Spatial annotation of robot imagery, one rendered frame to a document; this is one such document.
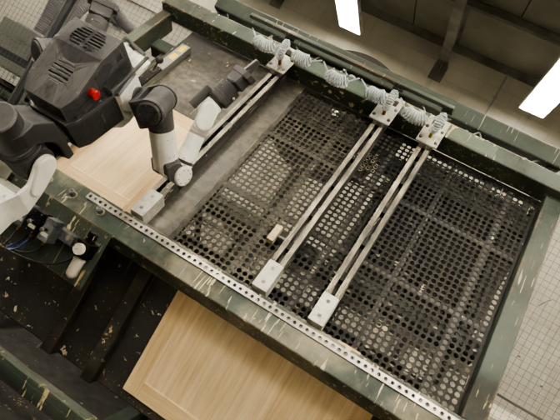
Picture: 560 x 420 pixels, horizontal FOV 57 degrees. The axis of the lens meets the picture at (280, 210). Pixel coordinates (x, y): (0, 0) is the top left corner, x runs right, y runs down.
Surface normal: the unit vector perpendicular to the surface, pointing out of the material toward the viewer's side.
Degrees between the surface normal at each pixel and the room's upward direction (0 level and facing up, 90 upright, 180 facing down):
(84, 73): 82
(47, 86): 82
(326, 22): 90
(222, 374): 90
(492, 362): 58
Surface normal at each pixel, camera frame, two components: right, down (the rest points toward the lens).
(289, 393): -0.21, -0.12
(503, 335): 0.09, -0.57
